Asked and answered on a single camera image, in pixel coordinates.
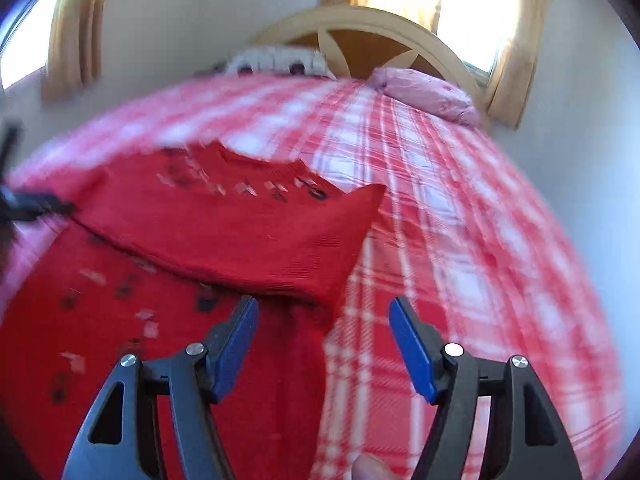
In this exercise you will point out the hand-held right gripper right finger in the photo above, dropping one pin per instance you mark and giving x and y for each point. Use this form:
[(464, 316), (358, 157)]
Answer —
[(411, 340)]

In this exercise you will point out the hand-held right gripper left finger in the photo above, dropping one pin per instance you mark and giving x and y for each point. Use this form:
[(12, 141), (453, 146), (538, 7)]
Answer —
[(239, 337)]

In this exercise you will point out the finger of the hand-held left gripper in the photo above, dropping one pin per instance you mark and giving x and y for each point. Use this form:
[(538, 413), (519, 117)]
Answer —
[(40, 203)]

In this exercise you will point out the red knitted sweater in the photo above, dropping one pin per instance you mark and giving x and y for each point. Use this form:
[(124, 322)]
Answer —
[(225, 230)]

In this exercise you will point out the person's right hand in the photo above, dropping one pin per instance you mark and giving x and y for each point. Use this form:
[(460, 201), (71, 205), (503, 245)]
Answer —
[(371, 467)]

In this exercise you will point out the red plaid bed blanket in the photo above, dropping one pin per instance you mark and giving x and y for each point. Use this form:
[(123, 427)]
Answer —
[(450, 220)]

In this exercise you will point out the window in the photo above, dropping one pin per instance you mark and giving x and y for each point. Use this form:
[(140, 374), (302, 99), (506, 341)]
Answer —
[(475, 15), (25, 40)]

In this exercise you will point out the pink pillow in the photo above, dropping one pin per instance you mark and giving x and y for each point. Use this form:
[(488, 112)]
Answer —
[(430, 92)]

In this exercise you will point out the white printed pillow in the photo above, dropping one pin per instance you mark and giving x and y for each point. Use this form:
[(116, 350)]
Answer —
[(275, 62)]

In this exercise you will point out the cream wooden headboard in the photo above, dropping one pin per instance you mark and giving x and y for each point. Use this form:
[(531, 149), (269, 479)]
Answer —
[(370, 35)]

